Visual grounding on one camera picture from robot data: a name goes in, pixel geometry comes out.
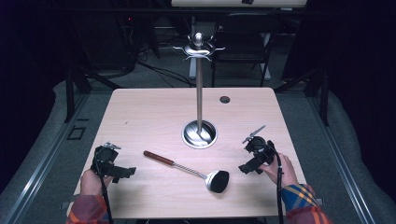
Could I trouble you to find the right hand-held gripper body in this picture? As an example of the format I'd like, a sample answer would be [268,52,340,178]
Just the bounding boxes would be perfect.
[241,124,277,167]

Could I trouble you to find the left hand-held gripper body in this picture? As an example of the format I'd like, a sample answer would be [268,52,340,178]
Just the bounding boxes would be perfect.
[91,142,126,179]

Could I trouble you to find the person's left hand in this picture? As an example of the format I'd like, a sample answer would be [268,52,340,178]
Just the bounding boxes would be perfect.
[79,169,115,197]

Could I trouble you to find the person's right hand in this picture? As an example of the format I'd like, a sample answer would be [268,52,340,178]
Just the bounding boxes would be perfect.
[259,152,300,189]

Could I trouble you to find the steel utensil stand with hooks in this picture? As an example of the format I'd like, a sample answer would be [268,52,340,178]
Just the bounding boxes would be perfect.
[172,32,226,149]

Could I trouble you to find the black chair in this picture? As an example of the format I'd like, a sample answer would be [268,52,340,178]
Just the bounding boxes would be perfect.
[210,12,278,89]

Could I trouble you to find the left hand-held gripper black cable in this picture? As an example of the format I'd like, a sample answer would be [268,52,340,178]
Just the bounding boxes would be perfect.
[98,175,114,224]

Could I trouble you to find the hand-held gripper black cable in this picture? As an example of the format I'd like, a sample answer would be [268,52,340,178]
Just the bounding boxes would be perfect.
[98,175,114,224]
[268,140,285,224]

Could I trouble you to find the right hand-held gripper black cable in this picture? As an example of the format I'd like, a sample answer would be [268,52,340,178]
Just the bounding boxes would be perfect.
[268,140,285,224]

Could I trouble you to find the ladle with brown wooden handle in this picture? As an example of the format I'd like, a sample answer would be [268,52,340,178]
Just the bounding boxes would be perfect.
[143,150,231,194]

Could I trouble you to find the aluminium floor rail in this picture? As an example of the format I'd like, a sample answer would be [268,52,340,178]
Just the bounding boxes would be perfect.
[2,92,92,224]
[306,92,379,224]

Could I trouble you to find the black metal frame stand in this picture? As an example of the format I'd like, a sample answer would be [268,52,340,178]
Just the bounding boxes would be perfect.
[274,66,331,127]
[63,60,123,123]

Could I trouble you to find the black floor cables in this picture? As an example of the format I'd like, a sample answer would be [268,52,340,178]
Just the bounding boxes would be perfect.
[135,46,195,89]

